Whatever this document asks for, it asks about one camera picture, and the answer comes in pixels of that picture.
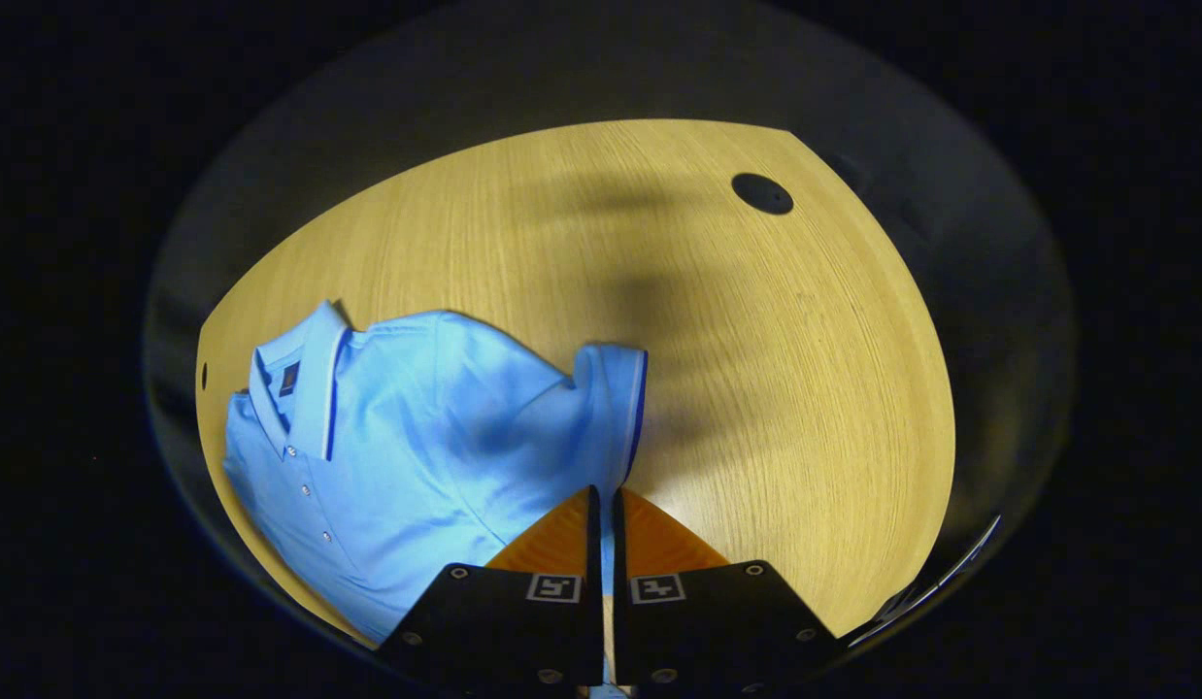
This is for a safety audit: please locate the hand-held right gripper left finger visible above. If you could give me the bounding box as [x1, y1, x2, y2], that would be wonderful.
[378, 485, 604, 692]

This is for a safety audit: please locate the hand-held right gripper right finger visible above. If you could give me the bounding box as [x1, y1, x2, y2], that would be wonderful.
[613, 485, 845, 692]

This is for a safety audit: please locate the light blue T-shirt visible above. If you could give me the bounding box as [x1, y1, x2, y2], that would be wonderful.
[222, 299, 651, 647]

